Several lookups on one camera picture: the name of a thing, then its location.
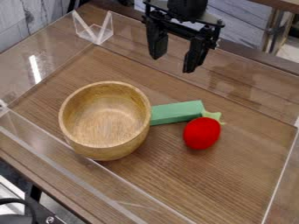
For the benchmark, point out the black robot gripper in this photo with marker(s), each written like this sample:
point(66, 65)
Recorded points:
point(165, 16)

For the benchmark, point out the red felt strawberry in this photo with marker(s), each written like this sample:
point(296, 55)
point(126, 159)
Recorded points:
point(202, 131)

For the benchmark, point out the green rectangular block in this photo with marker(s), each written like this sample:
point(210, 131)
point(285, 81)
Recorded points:
point(177, 112)

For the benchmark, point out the wooden bowl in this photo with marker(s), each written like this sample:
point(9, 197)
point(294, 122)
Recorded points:
point(105, 120)

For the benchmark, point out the black table leg clamp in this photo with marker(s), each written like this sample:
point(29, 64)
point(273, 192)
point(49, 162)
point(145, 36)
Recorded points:
point(45, 215)

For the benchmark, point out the clear acrylic corner bracket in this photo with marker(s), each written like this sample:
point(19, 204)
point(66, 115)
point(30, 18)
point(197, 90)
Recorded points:
point(94, 33)

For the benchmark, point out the wooden furniture frame background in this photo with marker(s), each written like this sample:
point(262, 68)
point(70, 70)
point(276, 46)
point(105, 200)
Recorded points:
point(282, 17)

